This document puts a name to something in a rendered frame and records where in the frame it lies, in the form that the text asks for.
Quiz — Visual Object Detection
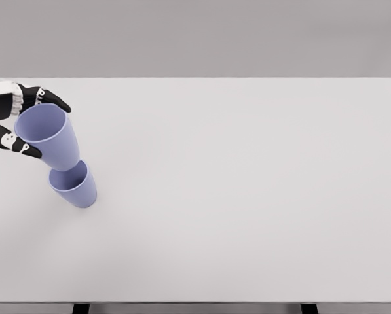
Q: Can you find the lavender plastic cup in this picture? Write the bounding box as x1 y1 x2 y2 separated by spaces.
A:
14 103 81 172
48 160 98 209

